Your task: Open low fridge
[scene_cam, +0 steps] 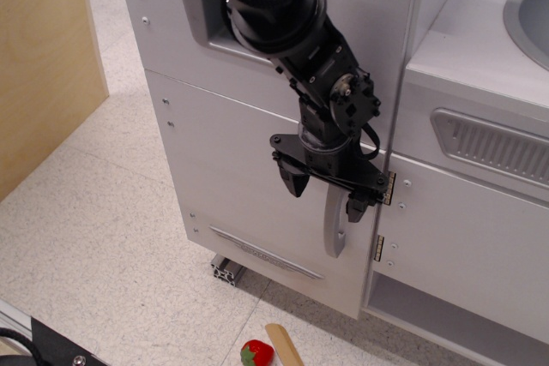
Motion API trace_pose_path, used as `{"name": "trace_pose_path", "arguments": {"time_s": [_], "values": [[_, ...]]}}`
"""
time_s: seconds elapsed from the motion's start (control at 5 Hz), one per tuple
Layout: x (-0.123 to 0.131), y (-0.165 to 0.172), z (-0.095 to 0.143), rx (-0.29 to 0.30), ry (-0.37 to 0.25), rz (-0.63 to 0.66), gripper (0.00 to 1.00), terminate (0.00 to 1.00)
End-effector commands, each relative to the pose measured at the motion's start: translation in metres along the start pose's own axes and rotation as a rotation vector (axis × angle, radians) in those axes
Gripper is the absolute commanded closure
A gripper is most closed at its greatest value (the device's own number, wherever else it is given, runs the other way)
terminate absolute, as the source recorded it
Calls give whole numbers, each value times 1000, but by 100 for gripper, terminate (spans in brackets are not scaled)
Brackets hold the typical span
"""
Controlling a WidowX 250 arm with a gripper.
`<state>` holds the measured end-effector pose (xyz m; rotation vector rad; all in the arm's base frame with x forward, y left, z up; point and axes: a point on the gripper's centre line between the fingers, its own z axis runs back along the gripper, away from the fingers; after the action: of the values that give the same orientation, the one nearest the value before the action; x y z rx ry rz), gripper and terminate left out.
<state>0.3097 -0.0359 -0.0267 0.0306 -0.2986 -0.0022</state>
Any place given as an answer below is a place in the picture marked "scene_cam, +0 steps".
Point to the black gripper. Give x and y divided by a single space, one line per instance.
344 166

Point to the silver fridge door handle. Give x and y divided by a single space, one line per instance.
334 233

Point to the white fridge door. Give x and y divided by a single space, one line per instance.
224 175

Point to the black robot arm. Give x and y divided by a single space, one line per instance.
336 97

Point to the silver fridge door emblem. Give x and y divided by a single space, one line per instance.
265 255

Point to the white toy fridge cabinet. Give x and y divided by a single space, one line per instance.
377 31

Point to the upper brass cupboard hinge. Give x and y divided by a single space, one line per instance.
389 193

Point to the brass cupboard hinge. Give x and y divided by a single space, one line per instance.
389 193
379 248

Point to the lower brass cupboard hinge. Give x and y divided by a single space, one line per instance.
379 248

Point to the aluminium extrusion foot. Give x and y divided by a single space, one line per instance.
226 270

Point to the white cupboard door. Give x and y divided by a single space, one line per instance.
478 248

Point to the white toy kitchen counter unit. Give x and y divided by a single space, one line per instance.
461 58

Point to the wooden spatula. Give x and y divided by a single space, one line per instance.
283 345

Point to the red toy strawberry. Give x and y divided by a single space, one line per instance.
256 353

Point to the grey vent panel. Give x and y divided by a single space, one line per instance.
492 146

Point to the grey round sink basin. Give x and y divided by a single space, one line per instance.
526 22

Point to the plywood board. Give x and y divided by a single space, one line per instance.
52 79

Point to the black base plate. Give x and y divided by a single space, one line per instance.
59 350

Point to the aluminium rail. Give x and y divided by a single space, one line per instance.
14 319

